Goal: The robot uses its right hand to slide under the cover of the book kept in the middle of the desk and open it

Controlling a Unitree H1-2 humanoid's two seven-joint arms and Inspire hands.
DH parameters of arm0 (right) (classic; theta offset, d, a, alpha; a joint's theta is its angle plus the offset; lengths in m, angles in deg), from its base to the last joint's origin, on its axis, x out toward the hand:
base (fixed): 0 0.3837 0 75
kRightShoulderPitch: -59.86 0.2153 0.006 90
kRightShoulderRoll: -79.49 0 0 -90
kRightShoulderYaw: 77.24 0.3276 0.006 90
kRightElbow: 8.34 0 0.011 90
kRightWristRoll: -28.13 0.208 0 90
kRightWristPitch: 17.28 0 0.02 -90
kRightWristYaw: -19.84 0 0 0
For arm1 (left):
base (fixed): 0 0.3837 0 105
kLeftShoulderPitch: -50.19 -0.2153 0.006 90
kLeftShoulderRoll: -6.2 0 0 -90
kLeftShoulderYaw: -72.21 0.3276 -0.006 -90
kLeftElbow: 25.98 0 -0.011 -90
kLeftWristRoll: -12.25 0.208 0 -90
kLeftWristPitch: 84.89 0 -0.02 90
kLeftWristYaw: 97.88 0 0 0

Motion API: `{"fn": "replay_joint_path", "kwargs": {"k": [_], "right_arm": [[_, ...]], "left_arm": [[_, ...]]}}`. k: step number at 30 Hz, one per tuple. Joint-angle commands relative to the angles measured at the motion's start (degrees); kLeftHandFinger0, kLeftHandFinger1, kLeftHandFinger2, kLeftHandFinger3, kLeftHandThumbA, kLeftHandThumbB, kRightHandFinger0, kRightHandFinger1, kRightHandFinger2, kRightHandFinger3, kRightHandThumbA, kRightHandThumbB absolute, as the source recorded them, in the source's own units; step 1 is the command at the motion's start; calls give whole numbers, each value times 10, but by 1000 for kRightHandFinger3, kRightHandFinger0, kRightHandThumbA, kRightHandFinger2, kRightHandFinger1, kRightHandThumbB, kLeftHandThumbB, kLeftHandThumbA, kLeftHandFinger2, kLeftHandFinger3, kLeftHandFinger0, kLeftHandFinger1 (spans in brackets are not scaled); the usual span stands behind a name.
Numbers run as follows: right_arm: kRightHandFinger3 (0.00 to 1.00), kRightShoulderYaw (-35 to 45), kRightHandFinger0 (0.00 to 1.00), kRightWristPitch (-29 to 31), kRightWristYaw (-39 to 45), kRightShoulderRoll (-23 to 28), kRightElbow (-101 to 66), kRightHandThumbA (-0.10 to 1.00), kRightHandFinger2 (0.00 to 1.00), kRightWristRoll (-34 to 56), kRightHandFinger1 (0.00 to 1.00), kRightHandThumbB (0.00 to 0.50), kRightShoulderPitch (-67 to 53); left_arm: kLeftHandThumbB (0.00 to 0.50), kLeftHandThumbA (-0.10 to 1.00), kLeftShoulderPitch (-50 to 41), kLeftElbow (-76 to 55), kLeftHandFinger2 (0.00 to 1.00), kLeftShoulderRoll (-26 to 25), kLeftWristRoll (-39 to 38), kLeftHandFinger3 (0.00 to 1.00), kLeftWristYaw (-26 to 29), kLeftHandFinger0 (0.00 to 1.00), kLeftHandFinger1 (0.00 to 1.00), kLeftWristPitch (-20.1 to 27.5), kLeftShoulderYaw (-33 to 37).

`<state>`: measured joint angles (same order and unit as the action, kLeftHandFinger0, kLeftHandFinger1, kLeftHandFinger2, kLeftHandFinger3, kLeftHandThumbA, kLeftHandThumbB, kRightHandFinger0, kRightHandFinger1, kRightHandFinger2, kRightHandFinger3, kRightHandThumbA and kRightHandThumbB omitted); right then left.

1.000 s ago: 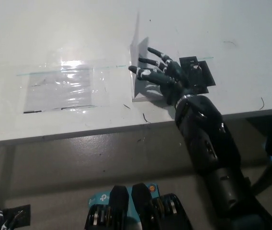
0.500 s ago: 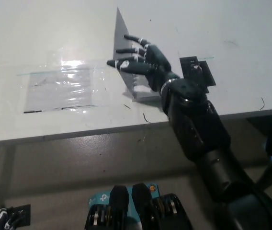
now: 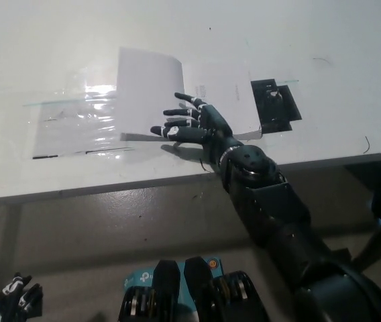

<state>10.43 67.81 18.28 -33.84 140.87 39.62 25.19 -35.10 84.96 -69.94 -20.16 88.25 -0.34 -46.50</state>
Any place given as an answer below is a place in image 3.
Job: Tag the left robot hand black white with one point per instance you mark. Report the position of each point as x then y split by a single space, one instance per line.
12 295

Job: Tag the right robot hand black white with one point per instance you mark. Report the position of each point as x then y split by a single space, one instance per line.
214 127

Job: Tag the white grey manual book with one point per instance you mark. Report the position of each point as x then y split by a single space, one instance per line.
150 87

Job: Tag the clear plastic sleeve with paper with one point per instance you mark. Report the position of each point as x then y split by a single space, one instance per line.
73 131

